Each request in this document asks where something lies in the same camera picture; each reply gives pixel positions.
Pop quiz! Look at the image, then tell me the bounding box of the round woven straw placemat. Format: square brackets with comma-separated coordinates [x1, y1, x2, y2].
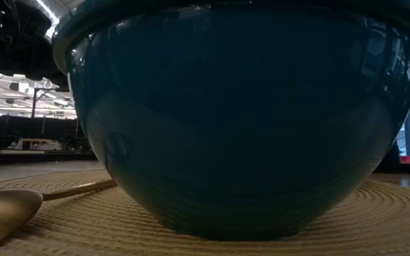
[0, 169, 410, 256]

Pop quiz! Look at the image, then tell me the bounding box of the black workstation overhead frame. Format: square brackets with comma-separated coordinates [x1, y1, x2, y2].
[30, 87, 51, 119]

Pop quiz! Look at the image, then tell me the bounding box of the black workstation table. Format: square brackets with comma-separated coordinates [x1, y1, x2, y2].
[0, 114, 88, 151]

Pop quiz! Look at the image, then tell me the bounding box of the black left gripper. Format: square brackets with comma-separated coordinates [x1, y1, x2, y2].
[0, 0, 71, 88]

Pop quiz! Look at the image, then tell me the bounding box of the teal glossy bowl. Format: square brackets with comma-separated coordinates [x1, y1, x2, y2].
[51, 0, 410, 242]

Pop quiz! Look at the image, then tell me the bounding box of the wooden spoon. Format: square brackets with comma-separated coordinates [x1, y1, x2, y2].
[0, 178, 117, 252]

